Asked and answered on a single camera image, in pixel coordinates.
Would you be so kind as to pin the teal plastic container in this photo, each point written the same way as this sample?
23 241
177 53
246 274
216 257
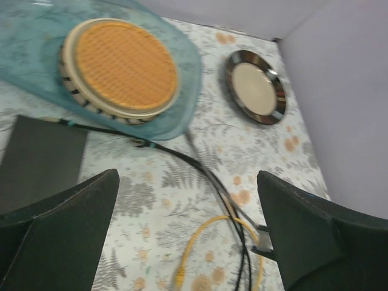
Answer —
33 31

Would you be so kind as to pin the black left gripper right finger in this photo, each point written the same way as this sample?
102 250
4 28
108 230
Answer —
320 245

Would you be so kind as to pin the black network switch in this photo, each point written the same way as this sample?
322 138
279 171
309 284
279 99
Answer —
41 159

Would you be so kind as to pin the striped cream bowl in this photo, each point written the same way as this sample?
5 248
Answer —
89 100

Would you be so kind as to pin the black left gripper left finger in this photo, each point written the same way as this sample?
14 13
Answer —
56 243

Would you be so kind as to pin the dark rimmed ceramic plate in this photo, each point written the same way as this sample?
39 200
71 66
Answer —
255 86

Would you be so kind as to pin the orange woven coaster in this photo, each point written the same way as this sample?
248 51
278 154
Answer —
125 65

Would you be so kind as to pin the floral table mat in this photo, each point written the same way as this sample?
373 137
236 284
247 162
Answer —
162 200

